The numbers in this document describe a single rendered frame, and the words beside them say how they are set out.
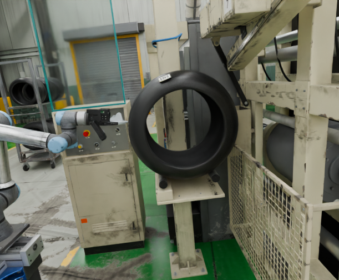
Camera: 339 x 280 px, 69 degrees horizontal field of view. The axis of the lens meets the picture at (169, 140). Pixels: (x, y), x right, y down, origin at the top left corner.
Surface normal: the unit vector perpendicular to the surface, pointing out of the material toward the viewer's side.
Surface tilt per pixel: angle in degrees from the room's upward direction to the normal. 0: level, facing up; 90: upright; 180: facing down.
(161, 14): 90
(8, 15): 90
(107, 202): 91
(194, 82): 80
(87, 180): 90
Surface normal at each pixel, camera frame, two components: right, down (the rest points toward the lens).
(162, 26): 0.07, 0.25
